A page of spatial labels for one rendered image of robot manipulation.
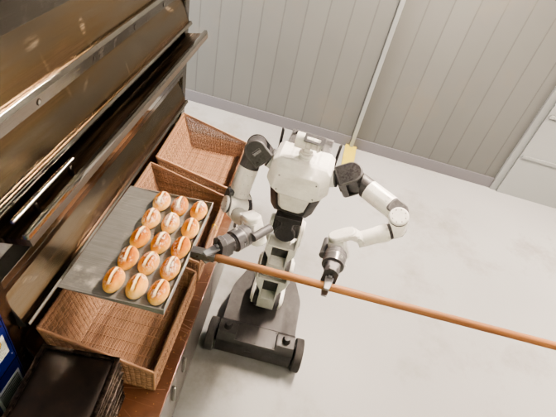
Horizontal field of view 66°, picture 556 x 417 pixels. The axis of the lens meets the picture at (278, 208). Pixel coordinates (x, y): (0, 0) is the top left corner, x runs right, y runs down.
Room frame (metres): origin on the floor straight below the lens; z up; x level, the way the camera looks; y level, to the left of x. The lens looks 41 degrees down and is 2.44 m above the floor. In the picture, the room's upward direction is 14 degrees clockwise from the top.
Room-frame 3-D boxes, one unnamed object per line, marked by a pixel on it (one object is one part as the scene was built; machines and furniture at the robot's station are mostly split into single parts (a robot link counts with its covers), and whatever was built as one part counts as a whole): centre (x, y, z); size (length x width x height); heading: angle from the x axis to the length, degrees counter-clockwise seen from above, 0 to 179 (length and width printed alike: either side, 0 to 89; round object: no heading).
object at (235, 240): (1.13, 0.15, 1.21); 0.12 x 0.10 x 0.13; 144
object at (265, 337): (1.66, -0.07, 0.19); 0.64 x 0.52 x 0.33; 179
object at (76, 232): (1.65, 0.82, 1.02); 1.79 x 0.11 x 0.19; 0
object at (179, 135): (2.28, 0.55, 0.72); 0.56 x 0.49 x 0.28; 2
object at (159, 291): (0.84, 0.32, 1.22); 0.10 x 0.07 x 0.05; 178
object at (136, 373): (1.07, 0.55, 0.72); 0.56 x 0.49 x 0.28; 0
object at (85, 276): (1.05, 0.45, 1.21); 0.55 x 0.36 x 0.03; 179
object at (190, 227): (1.15, 0.31, 1.23); 0.10 x 0.07 x 0.06; 3
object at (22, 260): (1.65, 0.84, 1.16); 1.80 x 0.06 x 0.04; 0
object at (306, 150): (1.54, -0.05, 1.47); 0.10 x 0.07 x 0.09; 85
